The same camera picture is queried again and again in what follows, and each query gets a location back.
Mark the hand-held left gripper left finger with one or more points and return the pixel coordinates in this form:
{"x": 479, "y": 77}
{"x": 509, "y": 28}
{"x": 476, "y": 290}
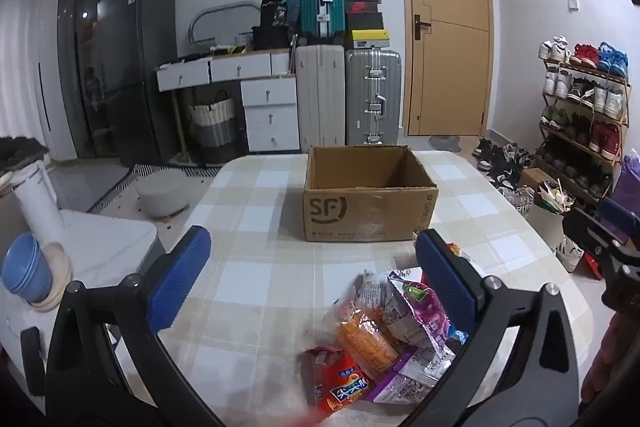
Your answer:
{"x": 180, "y": 277}

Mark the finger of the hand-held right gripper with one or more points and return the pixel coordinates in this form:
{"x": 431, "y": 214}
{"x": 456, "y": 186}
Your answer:
{"x": 617, "y": 217}
{"x": 587, "y": 232}

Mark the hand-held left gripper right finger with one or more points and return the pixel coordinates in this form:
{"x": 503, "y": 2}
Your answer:
{"x": 445, "y": 279}

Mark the purple grape snack packet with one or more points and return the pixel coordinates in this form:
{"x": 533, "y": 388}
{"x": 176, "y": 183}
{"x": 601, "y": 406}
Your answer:
{"x": 420, "y": 312}

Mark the red snack packet blue print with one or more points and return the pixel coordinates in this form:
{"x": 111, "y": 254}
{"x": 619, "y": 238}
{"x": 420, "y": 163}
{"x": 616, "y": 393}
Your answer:
{"x": 340, "y": 382}

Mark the person's right forearm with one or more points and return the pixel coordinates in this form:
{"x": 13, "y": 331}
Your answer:
{"x": 602, "y": 357}

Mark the white sneaker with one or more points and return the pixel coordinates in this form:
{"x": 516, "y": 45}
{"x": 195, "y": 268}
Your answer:
{"x": 567, "y": 254}

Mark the purple bag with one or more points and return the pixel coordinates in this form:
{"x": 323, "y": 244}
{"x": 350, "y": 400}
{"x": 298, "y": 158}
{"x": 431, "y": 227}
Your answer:
{"x": 627, "y": 182}

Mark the full trash bin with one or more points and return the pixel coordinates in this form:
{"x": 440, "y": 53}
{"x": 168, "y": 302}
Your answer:
{"x": 550, "y": 222}

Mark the checked tablecloth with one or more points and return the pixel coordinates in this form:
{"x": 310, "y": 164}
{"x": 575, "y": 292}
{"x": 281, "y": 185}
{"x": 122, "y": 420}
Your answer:
{"x": 250, "y": 257}

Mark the small brown cardboard box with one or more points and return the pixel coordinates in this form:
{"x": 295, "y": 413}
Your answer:
{"x": 535, "y": 177}

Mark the wooden shoe rack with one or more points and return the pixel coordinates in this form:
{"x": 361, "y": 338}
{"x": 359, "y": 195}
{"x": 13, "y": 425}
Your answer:
{"x": 582, "y": 142}

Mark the grey round stool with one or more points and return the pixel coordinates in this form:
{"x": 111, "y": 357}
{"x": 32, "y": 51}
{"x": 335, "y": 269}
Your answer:
{"x": 162, "y": 194}

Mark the pile of shoes on floor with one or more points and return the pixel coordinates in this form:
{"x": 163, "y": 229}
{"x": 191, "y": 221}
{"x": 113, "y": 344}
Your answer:
{"x": 502, "y": 167}

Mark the striped floor rug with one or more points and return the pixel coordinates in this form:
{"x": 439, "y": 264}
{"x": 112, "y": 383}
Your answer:
{"x": 120, "y": 187}

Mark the beige bowl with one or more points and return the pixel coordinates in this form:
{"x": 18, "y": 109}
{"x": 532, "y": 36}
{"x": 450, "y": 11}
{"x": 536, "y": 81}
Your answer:
{"x": 60, "y": 272}

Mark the rows of shoes on rack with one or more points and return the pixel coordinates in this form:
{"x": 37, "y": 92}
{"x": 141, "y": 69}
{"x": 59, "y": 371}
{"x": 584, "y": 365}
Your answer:
{"x": 590, "y": 97}

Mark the grey door mat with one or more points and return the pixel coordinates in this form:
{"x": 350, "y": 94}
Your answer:
{"x": 445, "y": 143}

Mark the wooden broom stick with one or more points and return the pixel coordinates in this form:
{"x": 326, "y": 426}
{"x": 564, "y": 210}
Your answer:
{"x": 180, "y": 127}

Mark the woven laundry basket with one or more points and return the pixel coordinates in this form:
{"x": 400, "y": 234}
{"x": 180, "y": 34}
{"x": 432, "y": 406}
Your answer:
{"x": 212, "y": 127}

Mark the blue bowl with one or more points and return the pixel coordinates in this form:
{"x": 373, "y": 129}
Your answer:
{"x": 25, "y": 267}

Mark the silver suitcase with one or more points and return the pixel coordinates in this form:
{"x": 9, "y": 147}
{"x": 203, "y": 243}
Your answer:
{"x": 372, "y": 97}

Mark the dark cloth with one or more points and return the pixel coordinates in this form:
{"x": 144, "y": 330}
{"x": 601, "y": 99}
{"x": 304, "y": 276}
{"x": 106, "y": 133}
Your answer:
{"x": 22, "y": 152}

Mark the dark grey fridge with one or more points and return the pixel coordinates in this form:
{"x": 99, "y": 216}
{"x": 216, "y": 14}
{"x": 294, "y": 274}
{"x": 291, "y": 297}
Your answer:
{"x": 135, "y": 72}

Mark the white desk with drawers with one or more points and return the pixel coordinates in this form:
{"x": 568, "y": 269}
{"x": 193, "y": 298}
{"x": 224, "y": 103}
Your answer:
{"x": 225, "y": 68}

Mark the beige suitcase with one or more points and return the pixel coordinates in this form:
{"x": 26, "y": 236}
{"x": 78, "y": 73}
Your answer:
{"x": 320, "y": 97}

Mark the wooden door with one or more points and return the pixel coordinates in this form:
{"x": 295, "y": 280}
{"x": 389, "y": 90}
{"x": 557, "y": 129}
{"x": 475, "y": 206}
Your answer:
{"x": 445, "y": 22}

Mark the black storage box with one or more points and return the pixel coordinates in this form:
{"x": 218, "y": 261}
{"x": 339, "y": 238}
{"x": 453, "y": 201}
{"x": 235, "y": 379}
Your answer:
{"x": 270, "y": 38}

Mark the plain black shoe box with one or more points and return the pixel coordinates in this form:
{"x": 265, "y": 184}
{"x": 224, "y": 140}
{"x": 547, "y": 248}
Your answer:
{"x": 365, "y": 22}

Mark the white curtain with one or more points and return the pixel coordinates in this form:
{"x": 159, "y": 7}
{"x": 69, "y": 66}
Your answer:
{"x": 17, "y": 57}

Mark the black printed bag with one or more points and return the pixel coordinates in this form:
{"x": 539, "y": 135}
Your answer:
{"x": 274, "y": 9}

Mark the red black shoe box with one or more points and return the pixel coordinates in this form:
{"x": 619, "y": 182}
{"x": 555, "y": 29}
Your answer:
{"x": 363, "y": 7}

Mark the white post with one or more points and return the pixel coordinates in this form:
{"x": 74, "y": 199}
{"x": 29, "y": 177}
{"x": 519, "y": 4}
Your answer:
{"x": 37, "y": 202}

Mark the grey curved tube frame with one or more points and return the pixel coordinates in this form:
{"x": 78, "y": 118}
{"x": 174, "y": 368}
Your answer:
{"x": 220, "y": 9}

